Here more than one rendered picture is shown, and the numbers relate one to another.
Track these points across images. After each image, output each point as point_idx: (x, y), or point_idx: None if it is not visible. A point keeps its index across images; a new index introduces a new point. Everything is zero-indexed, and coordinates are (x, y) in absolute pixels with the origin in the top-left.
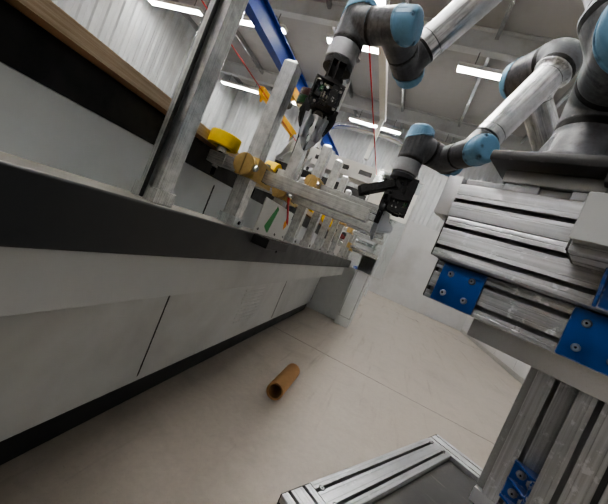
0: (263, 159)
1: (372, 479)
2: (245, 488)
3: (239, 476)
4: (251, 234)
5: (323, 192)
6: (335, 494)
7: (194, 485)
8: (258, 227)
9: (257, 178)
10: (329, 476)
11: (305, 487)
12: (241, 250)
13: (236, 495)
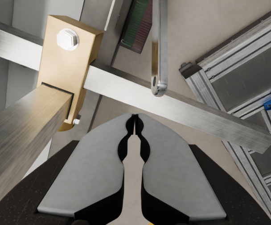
0: (68, 105)
1: (248, 51)
2: (179, 19)
3: (176, 11)
4: (116, 49)
5: (193, 127)
6: (215, 70)
7: (151, 27)
8: (118, 13)
9: (84, 96)
10: (216, 60)
11: (199, 71)
12: (116, 54)
13: (174, 26)
